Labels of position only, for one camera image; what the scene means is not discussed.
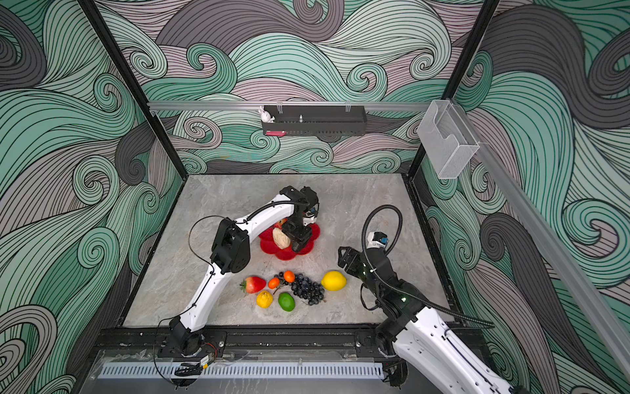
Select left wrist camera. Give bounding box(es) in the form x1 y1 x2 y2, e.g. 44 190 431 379
303 205 319 220

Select white slotted cable duct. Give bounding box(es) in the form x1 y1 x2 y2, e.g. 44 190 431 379
97 362 384 380

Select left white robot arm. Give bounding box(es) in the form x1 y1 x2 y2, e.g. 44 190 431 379
169 186 319 357

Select left black cable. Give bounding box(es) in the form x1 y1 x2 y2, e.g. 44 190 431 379
152 214 227 375

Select small orange fake tangerine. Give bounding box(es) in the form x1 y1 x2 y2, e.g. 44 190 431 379
267 277 281 289

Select aluminium wall rail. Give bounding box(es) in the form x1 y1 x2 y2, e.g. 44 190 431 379
147 100 431 113

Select small white figurine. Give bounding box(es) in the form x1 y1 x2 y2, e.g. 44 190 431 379
258 106 275 123

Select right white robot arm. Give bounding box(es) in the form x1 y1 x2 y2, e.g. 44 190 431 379
338 246 528 393

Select black wall shelf tray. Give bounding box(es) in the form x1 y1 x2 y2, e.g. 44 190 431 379
261 106 368 138

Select cream fake pear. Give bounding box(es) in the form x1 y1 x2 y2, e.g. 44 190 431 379
272 228 291 250

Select dark fake grape bunch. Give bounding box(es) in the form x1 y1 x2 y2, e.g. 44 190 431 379
290 274 325 305

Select small yellow fake lemon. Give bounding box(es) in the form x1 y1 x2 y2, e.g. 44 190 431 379
256 291 273 309

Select clear plastic wall bin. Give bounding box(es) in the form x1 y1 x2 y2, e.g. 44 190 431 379
417 99 479 180

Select red flower-shaped fruit bowl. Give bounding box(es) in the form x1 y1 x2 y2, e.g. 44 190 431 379
259 223 321 261

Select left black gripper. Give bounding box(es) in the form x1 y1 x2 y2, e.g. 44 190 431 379
283 217 314 247

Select red fake mango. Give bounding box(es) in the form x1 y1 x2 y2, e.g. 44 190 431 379
240 276 267 294

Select green fake lime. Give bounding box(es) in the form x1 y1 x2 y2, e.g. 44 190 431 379
278 292 295 312

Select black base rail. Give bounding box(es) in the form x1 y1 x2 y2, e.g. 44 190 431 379
97 323 379 358

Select large yellow fake lemon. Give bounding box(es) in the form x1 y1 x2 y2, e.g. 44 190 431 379
321 271 347 292

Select right black cable loop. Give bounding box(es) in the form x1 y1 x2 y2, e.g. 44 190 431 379
361 204 495 329

